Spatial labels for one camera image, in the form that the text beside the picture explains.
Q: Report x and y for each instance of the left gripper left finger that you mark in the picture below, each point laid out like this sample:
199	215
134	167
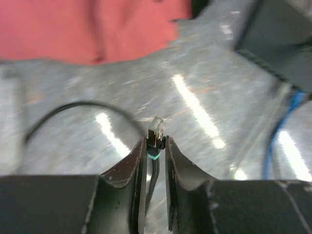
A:
110	203

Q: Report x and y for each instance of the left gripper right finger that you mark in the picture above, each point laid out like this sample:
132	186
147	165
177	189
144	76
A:
198	203

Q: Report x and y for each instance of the red cloth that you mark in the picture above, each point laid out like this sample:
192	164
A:
88	32

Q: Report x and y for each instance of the black network switch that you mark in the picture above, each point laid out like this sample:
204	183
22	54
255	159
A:
278	38

